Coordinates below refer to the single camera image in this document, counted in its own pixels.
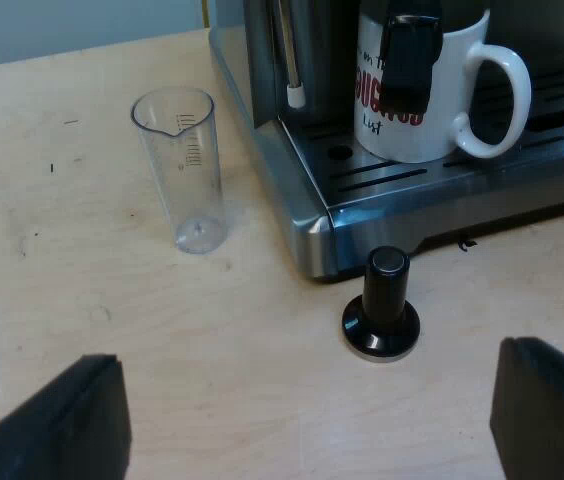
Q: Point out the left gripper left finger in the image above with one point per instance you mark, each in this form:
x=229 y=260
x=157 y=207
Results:
x=67 y=430

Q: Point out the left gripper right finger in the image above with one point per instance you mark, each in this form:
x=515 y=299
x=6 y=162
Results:
x=552 y=415

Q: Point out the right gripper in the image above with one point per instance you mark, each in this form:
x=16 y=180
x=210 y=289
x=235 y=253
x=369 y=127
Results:
x=414 y=7

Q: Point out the small black tamper with knob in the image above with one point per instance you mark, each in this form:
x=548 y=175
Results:
x=383 y=310

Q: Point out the white mug with red and black print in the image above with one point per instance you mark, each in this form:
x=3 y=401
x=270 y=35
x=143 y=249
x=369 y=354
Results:
x=454 y=107

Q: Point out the clear measuring glass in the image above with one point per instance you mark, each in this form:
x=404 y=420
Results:
x=193 y=165

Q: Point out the steel espresso machine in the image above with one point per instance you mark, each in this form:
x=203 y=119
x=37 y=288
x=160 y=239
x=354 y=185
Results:
x=387 y=210

